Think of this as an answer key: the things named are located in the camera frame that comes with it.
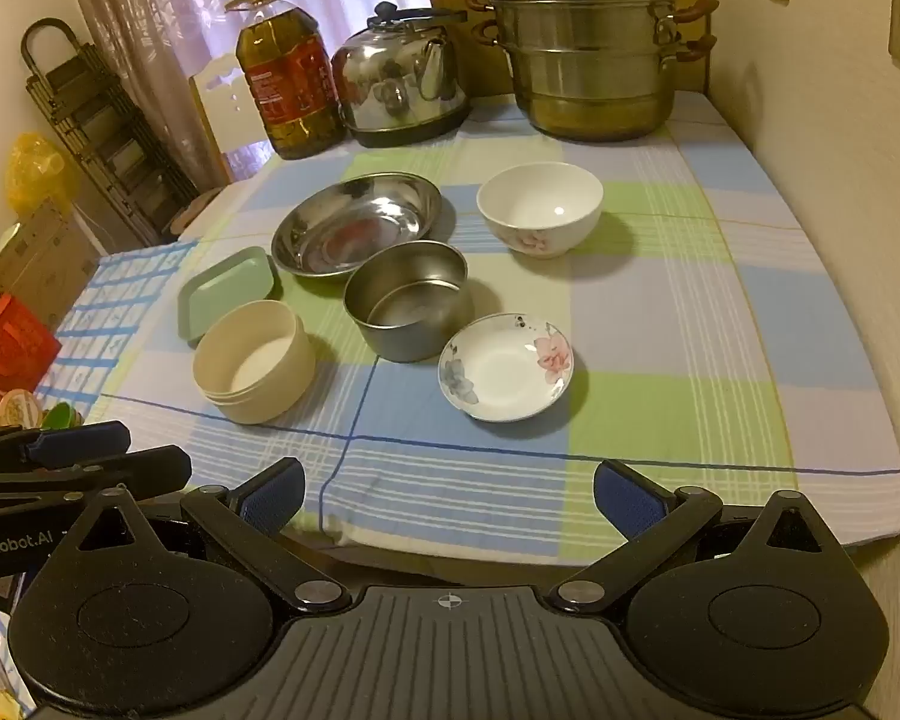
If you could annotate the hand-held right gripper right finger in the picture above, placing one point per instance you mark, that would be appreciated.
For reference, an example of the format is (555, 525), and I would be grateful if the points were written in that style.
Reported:
(628, 501)

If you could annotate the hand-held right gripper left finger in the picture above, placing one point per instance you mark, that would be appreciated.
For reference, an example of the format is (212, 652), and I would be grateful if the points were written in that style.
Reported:
(270, 501)

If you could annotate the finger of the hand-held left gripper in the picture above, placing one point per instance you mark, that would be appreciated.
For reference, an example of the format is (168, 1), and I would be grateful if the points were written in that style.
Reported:
(82, 442)
(142, 469)

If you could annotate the cream plastic bowl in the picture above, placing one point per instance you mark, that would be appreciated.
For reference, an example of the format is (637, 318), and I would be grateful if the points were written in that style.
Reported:
(251, 367)

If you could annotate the small floral saucer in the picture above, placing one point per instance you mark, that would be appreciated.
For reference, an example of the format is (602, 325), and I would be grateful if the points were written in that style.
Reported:
(502, 375)

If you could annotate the green square plate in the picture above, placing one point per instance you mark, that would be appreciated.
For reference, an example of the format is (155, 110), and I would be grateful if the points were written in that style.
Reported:
(225, 285)

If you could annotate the deep steel bowl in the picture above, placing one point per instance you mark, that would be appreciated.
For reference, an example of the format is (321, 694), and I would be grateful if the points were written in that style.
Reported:
(405, 315)

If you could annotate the large shallow steel plate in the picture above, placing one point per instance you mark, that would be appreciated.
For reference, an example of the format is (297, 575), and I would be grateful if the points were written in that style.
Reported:
(345, 229)

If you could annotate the white floral bowl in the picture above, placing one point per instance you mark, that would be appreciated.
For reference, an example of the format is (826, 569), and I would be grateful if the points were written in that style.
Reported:
(540, 199)

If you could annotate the green object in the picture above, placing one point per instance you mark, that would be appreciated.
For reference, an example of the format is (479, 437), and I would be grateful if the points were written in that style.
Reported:
(64, 416)

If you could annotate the snack packet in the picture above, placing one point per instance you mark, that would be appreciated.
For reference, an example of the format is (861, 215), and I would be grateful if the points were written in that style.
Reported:
(15, 411)

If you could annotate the red box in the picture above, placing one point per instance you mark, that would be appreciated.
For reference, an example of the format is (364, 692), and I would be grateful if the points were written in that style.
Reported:
(11, 345)

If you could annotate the blue patterned cloth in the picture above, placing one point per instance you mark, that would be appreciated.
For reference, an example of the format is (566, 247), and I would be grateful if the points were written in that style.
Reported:
(112, 300)

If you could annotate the cardboard box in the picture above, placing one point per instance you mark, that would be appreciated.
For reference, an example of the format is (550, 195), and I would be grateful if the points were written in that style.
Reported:
(37, 255)

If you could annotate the yellow plastic bag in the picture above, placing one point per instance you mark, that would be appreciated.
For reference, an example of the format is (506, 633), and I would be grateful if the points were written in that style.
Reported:
(37, 172)

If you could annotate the black metal rack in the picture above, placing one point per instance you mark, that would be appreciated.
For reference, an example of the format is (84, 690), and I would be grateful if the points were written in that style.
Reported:
(97, 120)

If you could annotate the cooking oil bottle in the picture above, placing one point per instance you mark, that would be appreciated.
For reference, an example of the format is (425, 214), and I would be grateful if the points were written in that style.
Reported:
(292, 90)

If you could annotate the steel steamer pot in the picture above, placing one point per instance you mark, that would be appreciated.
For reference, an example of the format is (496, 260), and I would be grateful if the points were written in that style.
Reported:
(592, 67)

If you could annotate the steel kettle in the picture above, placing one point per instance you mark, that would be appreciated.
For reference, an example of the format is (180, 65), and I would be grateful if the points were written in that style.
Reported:
(397, 82)

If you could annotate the sheer curtain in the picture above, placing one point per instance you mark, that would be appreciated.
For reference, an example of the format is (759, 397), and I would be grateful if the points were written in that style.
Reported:
(172, 7)

